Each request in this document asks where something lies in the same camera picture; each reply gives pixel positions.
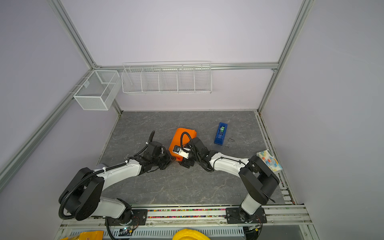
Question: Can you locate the yellow plastic bag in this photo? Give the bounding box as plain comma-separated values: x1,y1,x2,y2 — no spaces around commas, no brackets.
61,231,104,240

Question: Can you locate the blue tape dispenser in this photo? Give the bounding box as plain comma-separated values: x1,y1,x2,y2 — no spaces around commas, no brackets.
214,122,228,146

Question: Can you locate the yellow hard hat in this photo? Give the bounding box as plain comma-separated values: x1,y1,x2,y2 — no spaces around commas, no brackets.
172,229,210,240

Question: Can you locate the colourful tissue box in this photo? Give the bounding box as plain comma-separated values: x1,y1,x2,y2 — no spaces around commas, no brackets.
256,150,283,174

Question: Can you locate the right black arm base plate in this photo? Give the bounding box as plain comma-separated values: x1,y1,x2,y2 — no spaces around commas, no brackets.
225,207,267,224

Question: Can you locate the white mesh square basket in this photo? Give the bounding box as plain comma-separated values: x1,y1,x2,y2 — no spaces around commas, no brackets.
74,70,122,111

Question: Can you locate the long white wire basket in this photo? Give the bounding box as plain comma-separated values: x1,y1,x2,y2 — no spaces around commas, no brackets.
122,61,213,94

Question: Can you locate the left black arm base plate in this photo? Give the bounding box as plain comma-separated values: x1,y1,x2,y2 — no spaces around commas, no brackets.
106,209,148,227

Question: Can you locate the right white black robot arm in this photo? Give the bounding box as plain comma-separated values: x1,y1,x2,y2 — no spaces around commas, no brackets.
171,132,279,222

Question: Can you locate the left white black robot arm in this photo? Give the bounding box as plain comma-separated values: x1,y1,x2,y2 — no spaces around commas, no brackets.
58,132,175,225

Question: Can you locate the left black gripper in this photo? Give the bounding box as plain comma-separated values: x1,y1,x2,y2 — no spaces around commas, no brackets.
152,149,177,170

